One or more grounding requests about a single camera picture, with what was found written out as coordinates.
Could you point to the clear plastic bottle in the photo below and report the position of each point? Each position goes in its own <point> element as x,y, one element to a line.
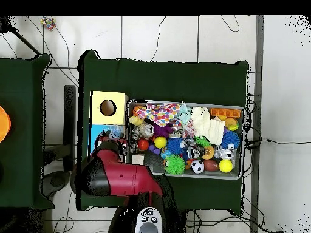
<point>115,131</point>

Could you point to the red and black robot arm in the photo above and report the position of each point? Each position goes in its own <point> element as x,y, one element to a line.
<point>126,177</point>

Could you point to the wooden box with three holes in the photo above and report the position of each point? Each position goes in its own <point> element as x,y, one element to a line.
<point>119,114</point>

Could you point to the polka dot cloth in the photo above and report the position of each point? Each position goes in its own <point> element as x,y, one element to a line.
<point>160,114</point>

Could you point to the small red ball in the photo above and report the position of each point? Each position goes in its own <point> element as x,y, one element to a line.
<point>143,145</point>

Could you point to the blue spiky ball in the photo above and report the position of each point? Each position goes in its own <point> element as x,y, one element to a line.
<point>175,146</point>
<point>231,140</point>

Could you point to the green spiky ball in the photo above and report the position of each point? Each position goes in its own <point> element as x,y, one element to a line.
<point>175,165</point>

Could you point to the white knitted cloth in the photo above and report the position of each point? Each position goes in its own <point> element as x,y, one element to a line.
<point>206,124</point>

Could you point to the small soccer ball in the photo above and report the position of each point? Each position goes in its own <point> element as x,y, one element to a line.
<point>198,167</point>

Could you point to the orange toy building block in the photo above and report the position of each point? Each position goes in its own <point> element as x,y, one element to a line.
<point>225,112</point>

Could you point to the smooth yellow ball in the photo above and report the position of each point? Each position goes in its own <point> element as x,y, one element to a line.
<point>225,166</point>

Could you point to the green cloth side table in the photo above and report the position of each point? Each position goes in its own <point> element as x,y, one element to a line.
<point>24,121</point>

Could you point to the small colourful floor toy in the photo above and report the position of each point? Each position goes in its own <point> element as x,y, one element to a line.
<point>47,22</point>

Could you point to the orange round object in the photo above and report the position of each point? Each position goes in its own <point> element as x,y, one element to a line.
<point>4,124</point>

